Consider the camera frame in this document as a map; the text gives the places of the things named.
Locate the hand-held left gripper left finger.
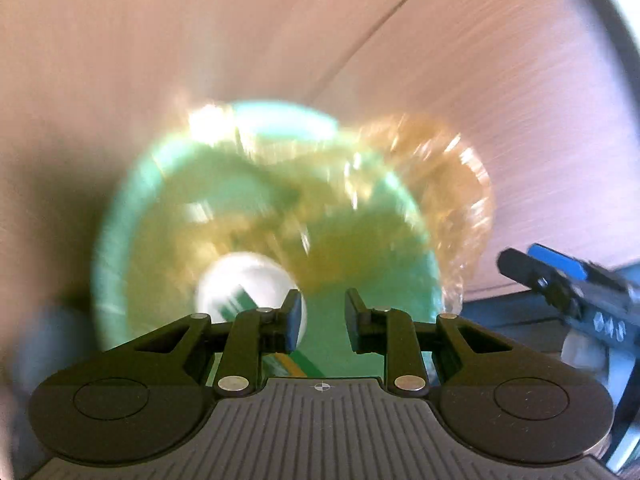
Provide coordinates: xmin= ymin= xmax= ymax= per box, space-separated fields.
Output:
xmin=107 ymin=290 xmax=303 ymax=397

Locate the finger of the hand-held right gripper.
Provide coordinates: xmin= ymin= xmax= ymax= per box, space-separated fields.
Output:
xmin=529 ymin=243 xmax=628 ymax=293
xmin=499 ymin=249 xmax=581 ymax=316

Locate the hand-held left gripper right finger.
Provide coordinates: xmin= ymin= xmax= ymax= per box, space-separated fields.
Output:
xmin=345 ymin=288 xmax=538 ymax=397

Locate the white cup with green print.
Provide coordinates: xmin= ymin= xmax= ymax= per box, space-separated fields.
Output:
xmin=195 ymin=252 xmax=308 ymax=351

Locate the yellowish clear plastic bag liner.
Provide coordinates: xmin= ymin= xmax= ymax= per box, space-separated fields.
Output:
xmin=125 ymin=102 xmax=496 ymax=317

